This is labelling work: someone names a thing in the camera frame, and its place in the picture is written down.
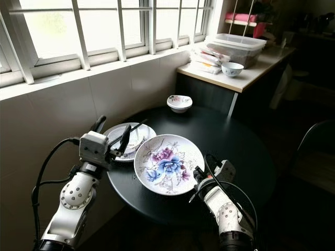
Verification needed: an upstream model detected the small floral plate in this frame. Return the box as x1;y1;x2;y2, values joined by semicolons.
104;122;158;163

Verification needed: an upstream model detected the dark counter with pale top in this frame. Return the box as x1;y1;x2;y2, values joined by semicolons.
175;46;297;119

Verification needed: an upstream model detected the blue and white bowl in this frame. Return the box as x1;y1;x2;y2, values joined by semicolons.
221;62;245;78

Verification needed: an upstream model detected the pink folded cloth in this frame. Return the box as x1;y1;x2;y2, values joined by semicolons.
225;12;260;26

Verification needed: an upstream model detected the large floral plate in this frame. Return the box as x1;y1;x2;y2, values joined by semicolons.
133;134;205;197

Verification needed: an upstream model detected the white plastic packet stack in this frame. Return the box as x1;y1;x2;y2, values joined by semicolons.
188;44;231;75

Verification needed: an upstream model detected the small white ceramic bowl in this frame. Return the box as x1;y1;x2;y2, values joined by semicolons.
130;128;146;153

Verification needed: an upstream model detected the white barred window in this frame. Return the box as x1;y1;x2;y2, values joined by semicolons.
0;0;213;87

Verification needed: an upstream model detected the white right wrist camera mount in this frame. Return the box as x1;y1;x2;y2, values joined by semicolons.
215;159;237;184

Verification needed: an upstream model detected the round black table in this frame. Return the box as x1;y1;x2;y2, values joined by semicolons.
107;106;278;226

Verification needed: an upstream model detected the small floral bowl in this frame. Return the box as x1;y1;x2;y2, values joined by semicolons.
166;94;194;114

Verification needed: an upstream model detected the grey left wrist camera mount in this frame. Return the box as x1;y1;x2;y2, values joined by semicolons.
79;131;110;166

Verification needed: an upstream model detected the clear plastic storage container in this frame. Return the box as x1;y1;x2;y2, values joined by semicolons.
205;33;268;69

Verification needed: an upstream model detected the red hanging item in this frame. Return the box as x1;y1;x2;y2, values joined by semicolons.
252;22;267;40

